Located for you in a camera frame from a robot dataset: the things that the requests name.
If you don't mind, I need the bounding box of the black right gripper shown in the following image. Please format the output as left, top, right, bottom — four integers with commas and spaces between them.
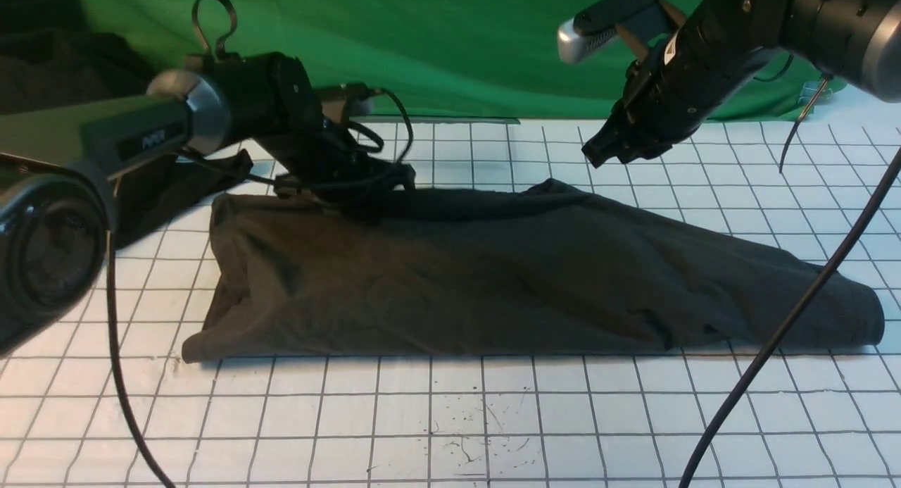
582, 1, 775, 168

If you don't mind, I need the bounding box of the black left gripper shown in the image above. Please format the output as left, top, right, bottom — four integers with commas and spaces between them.
260, 132, 415, 205

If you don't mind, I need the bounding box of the gray long sleeve shirt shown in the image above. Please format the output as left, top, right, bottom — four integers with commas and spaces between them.
182, 178, 886, 364

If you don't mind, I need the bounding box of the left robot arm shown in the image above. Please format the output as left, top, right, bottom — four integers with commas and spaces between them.
2, 53, 415, 354

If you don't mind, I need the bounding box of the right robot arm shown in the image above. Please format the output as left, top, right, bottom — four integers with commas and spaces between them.
557, 0, 900, 167

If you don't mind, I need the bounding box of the blue binder clip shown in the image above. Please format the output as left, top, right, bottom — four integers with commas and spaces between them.
798, 81, 833, 106

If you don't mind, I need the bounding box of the green backdrop cloth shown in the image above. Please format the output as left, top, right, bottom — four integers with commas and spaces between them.
67, 0, 845, 123

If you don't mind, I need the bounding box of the black garment pile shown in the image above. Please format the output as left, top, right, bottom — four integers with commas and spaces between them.
0, 0, 254, 249

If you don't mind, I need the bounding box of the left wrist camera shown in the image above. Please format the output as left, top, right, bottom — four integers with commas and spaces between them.
313, 82, 374, 123

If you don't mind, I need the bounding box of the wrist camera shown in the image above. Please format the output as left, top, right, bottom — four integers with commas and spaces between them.
557, 0, 688, 64
313, 82, 374, 123

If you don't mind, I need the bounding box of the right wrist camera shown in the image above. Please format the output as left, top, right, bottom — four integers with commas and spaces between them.
557, 0, 688, 64

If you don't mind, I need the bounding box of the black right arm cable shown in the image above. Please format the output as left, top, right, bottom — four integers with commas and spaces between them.
677, 73, 901, 488

